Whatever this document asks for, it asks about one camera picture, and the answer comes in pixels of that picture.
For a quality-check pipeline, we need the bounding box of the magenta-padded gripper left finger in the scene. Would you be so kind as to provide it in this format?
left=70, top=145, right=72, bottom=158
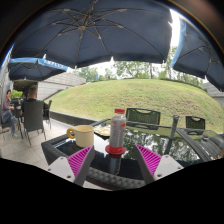
left=46, top=144, right=96, bottom=187

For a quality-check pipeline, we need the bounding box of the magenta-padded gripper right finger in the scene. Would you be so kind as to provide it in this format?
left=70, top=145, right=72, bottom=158
left=133, top=143, right=185, bottom=185

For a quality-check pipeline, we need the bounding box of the red-capped clear drink bottle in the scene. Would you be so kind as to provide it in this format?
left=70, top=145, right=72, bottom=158
left=108, top=108, right=128, bottom=149

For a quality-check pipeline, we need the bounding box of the flat round red coaster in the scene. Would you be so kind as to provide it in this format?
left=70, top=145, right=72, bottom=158
left=104, top=144, right=127, bottom=156

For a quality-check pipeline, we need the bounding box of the crumpled yellow paper napkin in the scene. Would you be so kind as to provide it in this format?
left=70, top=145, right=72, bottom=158
left=93, top=123, right=112, bottom=138

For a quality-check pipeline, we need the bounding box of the dark wicker chair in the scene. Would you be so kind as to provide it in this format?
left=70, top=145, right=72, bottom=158
left=19, top=99, right=48, bottom=147
left=125, top=107, right=162, bottom=126
left=185, top=115, right=207, bottom=130
left=42, top=99, right=54, bottom=129

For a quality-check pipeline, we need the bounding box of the grey building with sloped roof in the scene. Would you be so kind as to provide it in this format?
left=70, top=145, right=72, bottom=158
left=36, top=72, right=87, bottom=101

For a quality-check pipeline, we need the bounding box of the person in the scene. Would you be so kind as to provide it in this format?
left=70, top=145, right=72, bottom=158
left=0, top=89, right=19, bottom=139
left=20, top=85, right=49, bottom=113

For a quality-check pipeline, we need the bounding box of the grey stone building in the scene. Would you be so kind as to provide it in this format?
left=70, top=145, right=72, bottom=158
left=201, top=81, right=224, bottom=108

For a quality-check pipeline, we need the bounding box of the blue umbrella with white print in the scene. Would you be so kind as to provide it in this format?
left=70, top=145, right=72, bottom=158
left=8, top=57, right=69, bottom=82

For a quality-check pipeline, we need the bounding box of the large navy patio umbrella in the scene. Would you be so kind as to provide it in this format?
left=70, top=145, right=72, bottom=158
left=9, top=0, right=174, bottom=69
left=169, top=16, right=224, bottom=93

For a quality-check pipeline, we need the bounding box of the cream mug with yellow handle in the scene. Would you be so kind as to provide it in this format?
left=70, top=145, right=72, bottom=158
left=66, top=124, right=95, bottom=149

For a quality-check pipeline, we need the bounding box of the short grey post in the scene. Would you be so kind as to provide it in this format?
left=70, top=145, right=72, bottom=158
left=164, top=114, right=180, bottom=156

